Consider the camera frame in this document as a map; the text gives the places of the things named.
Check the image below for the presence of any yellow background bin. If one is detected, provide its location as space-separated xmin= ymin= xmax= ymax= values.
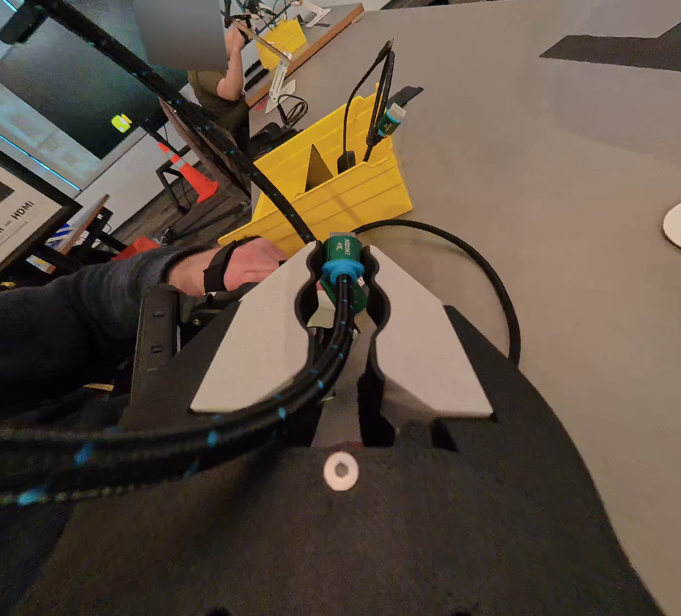
xmin=257 ymin=19 xmax=308 ymax=70

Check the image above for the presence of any person's left forearm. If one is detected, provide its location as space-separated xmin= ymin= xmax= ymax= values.
xmin=0 ymin=245 xmax=214 ymax=409

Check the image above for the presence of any wooden-armed white desk stand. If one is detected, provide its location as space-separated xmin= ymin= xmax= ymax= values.
xmin=662 ymin=202 xmax=681 ymax=249

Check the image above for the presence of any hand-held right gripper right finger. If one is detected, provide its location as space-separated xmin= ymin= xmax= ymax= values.
xmin=362 ymin=246 xmax=494 ymax=420

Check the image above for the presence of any black webcam bar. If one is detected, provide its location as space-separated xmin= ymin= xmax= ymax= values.
xmin=0 ymin=0 xmax=76 ymax=45

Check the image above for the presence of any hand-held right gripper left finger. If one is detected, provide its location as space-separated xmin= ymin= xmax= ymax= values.
xmin=189 ymin=241 xmax=325 ymax=415

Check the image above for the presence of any red flat object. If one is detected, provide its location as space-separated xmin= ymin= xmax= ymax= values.
xmin=113 ymin=235 xmax=160 ymax=261

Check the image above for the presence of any background wooden desk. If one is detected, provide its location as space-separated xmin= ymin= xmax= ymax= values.
xmin=245 ymin=1 xmax=365 ymax=109

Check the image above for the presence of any person's left hand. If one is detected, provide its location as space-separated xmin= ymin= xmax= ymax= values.
xmin=169 ymin=237 xmax=290 ymax=299

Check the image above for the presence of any orange traffic cone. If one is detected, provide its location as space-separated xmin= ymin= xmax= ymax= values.
xmin=157 ymin=141 xmax=220 ymax=204

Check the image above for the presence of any thin black hub cable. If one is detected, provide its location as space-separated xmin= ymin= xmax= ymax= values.
xmin=342 ymin=39 xmax=397 ymax=162

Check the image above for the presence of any yellow plastic bin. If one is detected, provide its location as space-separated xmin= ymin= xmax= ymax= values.
xmin=218 ymin=83 xmax=415 ymax=257

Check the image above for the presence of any blue-flecked black HDMI cable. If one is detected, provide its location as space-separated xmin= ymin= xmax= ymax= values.
xmin=0 ymin=0 xmax=368 ymax=510

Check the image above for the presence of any framed printed sign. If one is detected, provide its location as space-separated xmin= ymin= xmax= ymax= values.
xmin=0 ymin=164 xmax=83 ymax=276

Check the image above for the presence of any green tipped thin cable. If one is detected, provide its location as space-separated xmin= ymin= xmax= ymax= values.
xmin=364 ymin=101 xmax=408 ymax=162

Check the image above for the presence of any large black monitor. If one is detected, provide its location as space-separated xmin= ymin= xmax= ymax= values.
xmin=0 ymin=0 xmax=189 ymax=160

